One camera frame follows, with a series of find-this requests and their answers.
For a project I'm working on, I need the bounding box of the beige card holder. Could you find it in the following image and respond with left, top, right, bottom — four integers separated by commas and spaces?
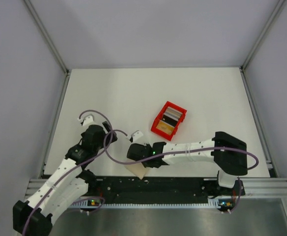
124, 163, 150, 180

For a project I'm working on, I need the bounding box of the red plastic card tray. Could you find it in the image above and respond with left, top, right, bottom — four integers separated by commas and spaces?
151, 101, 187, 141

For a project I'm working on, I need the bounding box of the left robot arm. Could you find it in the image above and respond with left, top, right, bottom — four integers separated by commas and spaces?
12, 121, 117, 236

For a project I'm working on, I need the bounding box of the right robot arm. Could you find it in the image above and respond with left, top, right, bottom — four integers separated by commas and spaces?
127, 131, 248, 195

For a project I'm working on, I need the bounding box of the gold credit card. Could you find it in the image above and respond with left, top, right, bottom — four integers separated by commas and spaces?
156, 120, 175, 135

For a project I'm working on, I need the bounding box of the stack of upright cards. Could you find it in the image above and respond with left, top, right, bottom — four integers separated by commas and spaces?
164, 107, 182, 120

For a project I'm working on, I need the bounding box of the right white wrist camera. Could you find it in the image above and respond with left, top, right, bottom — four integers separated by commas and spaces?
126, 130, 144, 143

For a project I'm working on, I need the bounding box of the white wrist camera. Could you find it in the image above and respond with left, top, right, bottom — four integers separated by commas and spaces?
126, 130, 144, 143
78, 115, 95, 128

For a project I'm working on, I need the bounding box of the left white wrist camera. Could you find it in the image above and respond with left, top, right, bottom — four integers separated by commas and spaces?
78, 115, 95, 128

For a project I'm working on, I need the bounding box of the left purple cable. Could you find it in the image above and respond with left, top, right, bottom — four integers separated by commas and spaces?
22, 110, 128, 236

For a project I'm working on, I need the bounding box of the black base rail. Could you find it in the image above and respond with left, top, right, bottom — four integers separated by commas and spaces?
85, 177, 245, 205

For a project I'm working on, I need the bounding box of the white slotted cable duct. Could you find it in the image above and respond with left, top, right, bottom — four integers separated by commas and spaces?
74, 198, 235, 210

